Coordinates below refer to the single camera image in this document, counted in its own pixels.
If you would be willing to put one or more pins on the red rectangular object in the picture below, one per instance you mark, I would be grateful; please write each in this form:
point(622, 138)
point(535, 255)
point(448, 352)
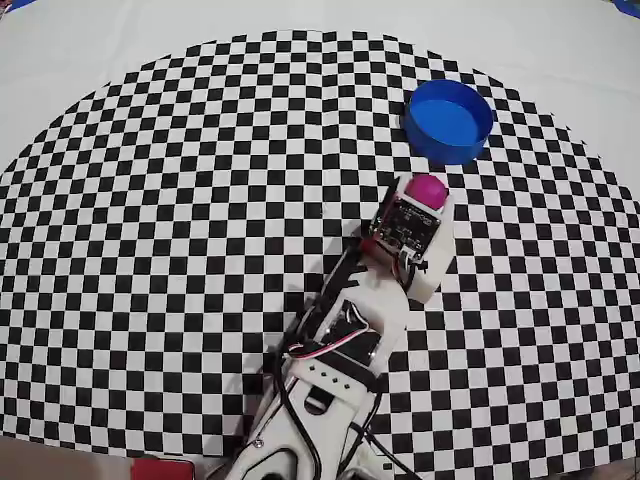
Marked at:
point(162, 471)

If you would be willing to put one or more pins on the blue round box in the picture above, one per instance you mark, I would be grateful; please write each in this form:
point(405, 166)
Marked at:
point(447, 122)

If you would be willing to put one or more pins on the pink ball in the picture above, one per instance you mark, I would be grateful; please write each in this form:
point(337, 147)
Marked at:
point(425, 191)

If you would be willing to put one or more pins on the black white checkerboard mat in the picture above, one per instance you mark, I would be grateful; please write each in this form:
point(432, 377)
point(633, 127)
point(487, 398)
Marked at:
point(200, 200)

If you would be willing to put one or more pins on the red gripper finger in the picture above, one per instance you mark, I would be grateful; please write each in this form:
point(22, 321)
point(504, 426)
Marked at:
point(370, 247)

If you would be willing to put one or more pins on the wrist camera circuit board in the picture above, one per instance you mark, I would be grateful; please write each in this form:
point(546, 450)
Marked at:
point(407, 222)

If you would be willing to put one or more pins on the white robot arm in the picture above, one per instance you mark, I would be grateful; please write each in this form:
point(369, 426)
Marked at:
point(385, 310)

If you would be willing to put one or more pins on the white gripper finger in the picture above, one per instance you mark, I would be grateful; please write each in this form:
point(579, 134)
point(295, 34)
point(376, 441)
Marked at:
point(448, 230)

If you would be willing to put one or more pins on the white table sheet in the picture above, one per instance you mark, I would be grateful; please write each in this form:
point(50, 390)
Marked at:
point(100, 40)

